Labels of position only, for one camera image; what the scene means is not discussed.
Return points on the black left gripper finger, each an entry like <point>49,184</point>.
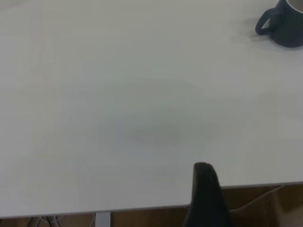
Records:
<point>206,201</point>

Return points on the dark grey ceramic mug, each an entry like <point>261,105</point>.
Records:
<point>288,28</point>

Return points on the white table leg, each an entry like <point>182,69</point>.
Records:
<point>103,220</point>

